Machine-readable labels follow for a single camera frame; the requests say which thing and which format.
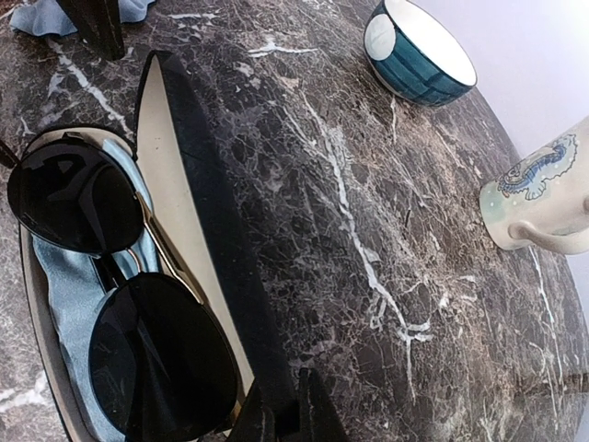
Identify black checkered glasses case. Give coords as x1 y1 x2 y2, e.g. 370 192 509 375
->
18 51 299 441

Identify light blue cloth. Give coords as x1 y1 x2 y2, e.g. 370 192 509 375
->
32 139 160 441
9 0 154 37

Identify black aviator sunglasses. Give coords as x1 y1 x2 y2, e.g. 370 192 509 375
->
1 135 239 441

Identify white and navy bowl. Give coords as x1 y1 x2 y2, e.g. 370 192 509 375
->
364 0 478 107

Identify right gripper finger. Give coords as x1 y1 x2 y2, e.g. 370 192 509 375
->
298 368 349 442
225 384 276 442

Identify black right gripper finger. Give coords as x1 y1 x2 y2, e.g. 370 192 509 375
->
57 0 125 60

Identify white seahorse mug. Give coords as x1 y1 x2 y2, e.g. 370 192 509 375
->
479 119 588 255

